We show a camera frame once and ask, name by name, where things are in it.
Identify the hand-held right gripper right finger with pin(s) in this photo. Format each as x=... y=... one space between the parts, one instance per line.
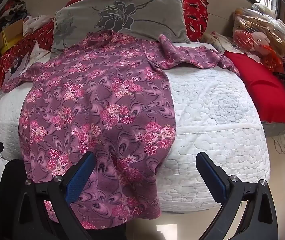
x=212 y=177

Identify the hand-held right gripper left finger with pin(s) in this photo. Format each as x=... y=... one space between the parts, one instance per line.
x=79 y=178

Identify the purple floral shirt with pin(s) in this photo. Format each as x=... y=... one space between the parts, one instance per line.
x=100 y=100

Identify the pile of mixed clothes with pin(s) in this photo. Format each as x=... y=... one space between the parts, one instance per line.
x=12 y=8

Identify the white quilted mattress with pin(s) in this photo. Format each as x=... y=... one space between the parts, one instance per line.
x=207 y=120

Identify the white printed cloth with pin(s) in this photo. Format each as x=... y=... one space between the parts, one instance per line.
x=40 y=52

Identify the plain red cloth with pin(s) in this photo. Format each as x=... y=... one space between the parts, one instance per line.
x=262 y=87

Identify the yellow cardboard box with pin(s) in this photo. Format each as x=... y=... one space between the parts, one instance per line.
x=7 y=37

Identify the clear plastic bag of toys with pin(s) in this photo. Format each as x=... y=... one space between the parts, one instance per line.
x=255 y=40

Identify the red patterned blanket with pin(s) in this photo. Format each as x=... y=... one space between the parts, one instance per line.
x=195 y=12

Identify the grey floral pillow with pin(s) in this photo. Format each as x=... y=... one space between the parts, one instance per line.
x=132 y=17

